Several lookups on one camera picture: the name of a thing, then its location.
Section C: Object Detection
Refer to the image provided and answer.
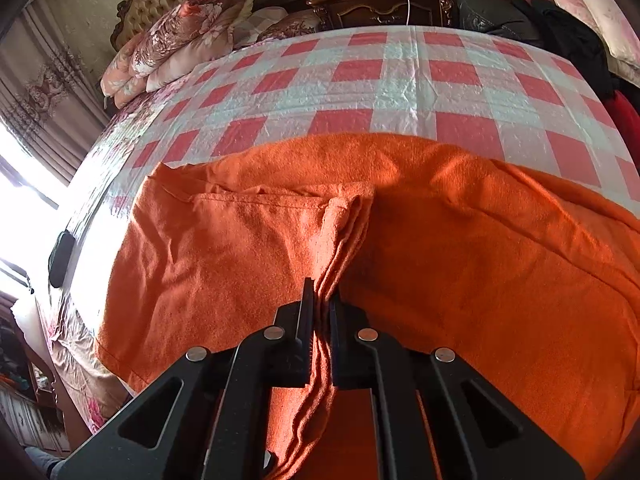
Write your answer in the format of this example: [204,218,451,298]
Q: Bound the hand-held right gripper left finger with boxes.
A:
[56,277,317,480]

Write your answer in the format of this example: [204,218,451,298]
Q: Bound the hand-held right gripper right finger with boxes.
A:
[327,292,586,480]

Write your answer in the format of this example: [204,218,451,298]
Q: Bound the orange pants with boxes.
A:
[94,132,640,480]

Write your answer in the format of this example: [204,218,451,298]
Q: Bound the floral bed sheet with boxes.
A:
[37,95,166,436]

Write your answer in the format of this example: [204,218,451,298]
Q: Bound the black flat case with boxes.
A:
[48,230,76,288]

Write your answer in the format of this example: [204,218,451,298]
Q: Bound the pink white checked cloth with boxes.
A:
[75,25,640,201]

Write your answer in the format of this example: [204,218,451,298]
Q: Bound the white carved cabinet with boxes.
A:
[0,380,71,461]

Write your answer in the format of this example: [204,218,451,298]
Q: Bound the window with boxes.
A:
[0,120,66,291]

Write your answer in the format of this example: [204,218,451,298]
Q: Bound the pale pink floral bed pillow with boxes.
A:
[100,35,201,111]

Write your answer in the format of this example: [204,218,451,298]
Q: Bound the dark floral pillow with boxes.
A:
[257,8,326,43]

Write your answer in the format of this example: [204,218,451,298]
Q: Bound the small checked pillow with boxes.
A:
[235,6,288,48]

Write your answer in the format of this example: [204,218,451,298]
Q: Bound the folded floral quilt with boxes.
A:
[145,0,256,93]

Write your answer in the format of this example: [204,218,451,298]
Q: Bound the dark wooden nightstand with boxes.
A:
[306,0,458,31]

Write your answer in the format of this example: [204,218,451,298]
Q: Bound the patterned curtain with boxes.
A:
[0,0,111,186]

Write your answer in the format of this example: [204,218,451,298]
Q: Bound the red garment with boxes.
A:
[602,90,640,161]

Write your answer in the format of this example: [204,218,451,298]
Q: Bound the black clothes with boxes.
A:
[510,0,616,101]

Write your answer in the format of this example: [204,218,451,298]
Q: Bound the large pink floral pillow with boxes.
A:
[607,55,640,88]
[532,0,640,68]

